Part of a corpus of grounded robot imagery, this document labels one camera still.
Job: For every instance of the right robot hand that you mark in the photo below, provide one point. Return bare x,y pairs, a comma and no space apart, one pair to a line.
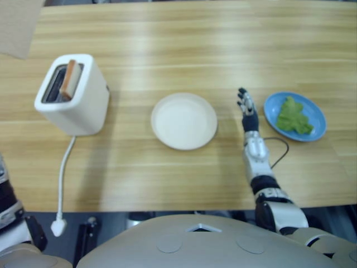
249,113

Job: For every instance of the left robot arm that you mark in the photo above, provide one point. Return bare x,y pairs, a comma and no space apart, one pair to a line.
14,223

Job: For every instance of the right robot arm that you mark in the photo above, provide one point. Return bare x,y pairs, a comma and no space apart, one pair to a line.
267,181

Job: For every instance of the green lettuce leaf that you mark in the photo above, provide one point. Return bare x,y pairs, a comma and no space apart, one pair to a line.
293,117

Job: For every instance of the blue round plate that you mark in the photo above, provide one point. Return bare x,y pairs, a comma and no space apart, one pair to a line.
315,111

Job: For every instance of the cream round plate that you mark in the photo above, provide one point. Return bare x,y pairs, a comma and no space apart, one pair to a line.
184,121

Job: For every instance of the robot body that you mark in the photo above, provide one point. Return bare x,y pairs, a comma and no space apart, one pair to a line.
206,245

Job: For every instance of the cream toaster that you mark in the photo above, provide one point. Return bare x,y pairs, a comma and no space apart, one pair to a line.
88,103

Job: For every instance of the bread slice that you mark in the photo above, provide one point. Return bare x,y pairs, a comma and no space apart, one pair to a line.
70,81

